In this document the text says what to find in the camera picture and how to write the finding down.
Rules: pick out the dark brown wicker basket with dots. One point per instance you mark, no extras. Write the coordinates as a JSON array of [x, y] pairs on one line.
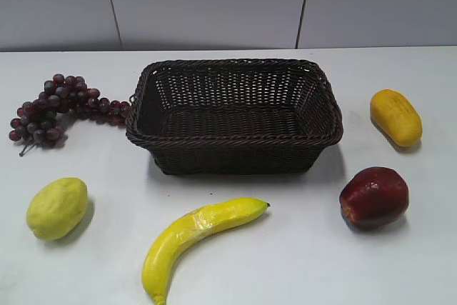
[[234, 116]]

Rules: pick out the orange-yellow mango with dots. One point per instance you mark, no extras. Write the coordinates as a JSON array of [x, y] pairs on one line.
[[393, 113]]

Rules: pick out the green-yellow lemon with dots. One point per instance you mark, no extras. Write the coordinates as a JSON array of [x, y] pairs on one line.
[[57, 208]]

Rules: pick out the red apple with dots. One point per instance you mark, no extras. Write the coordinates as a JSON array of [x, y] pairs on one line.
[[376, 196]]

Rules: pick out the purple grape bunch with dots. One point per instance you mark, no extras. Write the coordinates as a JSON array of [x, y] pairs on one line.
[[63, 100]]

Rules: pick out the yellow banana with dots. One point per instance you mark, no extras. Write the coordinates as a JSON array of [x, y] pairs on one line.
[[189, 230]]

